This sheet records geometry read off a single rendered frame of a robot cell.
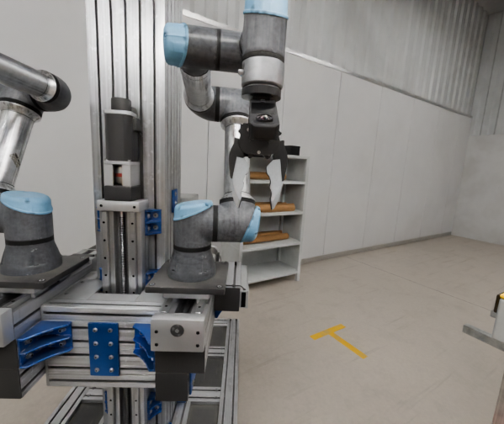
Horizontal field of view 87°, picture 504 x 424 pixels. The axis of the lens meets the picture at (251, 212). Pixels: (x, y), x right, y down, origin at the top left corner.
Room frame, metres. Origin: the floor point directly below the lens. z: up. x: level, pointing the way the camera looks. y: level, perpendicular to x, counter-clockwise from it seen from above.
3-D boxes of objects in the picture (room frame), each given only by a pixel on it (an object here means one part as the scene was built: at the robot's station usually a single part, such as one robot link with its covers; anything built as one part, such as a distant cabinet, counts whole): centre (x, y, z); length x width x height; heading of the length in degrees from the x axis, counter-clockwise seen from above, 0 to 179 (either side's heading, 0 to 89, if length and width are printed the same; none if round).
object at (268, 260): (3.13, -0.15, 0.78); 0.90 x 0.45 x 1.55; 122
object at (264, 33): (0.51, -0.01, 1.62); 0.09 x 0.08 x 0.11; 10
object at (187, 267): (0.80, 0.18, 1.09); 0.15 x 0.15 x 0.10
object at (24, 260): (0.78, 0.67, 1.09); 0.15 x 0.15 x 0.10
